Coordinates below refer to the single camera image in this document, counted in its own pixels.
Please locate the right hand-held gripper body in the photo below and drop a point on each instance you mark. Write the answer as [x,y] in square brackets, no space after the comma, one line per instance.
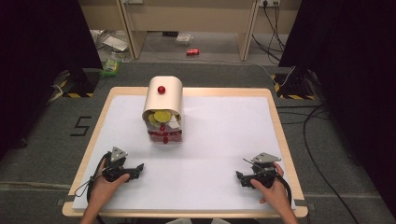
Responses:
[264,169]

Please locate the black stand base hazard tape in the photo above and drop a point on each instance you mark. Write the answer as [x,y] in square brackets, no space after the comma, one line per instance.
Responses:
[79,82]
[294,84]

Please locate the red drink can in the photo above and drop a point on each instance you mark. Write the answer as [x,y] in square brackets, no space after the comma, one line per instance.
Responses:
[192,52]

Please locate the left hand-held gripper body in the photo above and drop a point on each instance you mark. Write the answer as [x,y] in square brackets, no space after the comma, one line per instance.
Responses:
[115,161]

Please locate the white plastic packet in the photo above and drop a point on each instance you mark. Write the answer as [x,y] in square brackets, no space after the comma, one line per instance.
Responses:
[183,39]

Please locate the white wall power outlet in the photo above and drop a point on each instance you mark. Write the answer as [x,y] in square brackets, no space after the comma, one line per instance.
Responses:
[269,2]

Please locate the beige wooden desk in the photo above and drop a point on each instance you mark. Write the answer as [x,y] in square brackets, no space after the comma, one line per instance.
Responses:
[193,15]

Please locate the black curtain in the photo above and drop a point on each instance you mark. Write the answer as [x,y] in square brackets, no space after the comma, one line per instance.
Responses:
[351,77]
[37,62]

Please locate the wooden table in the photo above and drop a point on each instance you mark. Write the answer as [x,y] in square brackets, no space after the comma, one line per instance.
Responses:
[281,124]

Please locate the clear plastic wrapping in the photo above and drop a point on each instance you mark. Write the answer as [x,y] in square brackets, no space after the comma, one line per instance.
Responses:
[112,40]

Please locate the yellow-green round disc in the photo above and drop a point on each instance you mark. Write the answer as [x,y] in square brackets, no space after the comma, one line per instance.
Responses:
[162,116]
[152,120]

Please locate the cream storage box red knobs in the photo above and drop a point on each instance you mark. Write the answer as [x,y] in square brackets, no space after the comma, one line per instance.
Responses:
[163,102]

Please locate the white paper sheet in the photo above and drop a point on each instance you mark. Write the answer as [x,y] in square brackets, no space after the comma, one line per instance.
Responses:
[218,149]

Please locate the person's right hand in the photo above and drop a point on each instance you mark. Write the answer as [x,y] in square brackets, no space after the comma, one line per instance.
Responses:
[274,194]

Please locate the green plastic packet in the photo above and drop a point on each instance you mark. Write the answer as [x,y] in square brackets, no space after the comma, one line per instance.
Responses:
[110,67]

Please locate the person's left hand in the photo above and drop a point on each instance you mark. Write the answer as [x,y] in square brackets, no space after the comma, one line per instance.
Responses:
[104,189]

